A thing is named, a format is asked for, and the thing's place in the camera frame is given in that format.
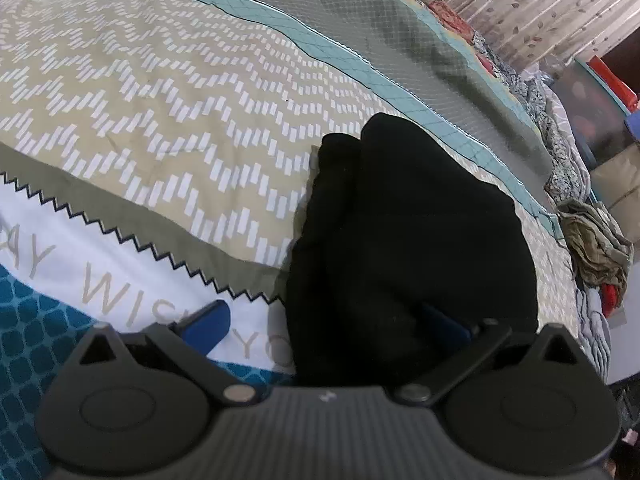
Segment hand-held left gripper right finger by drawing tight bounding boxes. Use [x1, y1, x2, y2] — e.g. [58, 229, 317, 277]
[392, 301, 585, 407]

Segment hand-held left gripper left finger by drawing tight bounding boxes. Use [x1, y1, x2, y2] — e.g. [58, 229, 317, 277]
[65, 299, 262, 407]

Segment black pants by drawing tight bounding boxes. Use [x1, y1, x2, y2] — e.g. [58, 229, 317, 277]
[282, 112, 540, 389]

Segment red cloth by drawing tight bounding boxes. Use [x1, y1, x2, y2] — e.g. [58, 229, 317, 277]
[599, 284, 627, 319]

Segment crumpled olive cloth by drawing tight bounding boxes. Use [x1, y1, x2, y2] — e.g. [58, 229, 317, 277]
[556, 199, 634, 290]

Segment patchwork floral quilt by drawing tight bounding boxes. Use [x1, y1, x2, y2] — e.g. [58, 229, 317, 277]
[390, 0, 617, 386]

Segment cardboard box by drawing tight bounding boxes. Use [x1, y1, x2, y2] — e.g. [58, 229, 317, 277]
[590, 142, 640, 221]

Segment patterned bedsheet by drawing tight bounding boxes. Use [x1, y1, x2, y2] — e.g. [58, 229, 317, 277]
[0, 0, 576, 480]

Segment translucent storage box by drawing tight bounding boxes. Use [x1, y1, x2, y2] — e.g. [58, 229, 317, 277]
[549, 56, 640, 171]

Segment leaf-print curtain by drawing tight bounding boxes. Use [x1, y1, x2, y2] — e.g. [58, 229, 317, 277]
[415, 0, 640, 75]

